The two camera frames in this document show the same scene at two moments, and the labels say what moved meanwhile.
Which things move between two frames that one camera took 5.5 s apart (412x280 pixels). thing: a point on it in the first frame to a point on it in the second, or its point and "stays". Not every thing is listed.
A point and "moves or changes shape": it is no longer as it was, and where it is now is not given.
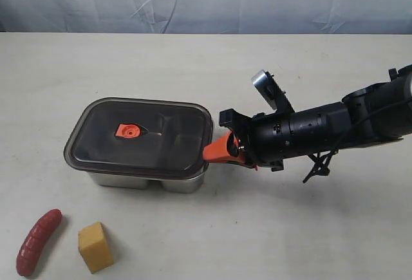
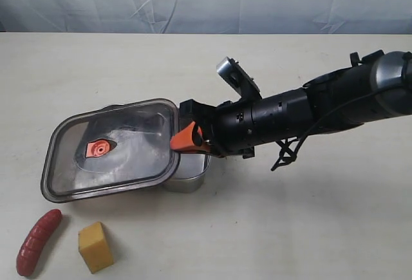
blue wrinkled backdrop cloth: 206,2 stays
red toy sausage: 35,240 stays
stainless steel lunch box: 189,185 to 193,170
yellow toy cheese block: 93,248 stays
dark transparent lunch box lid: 140,137 moves or changes shape
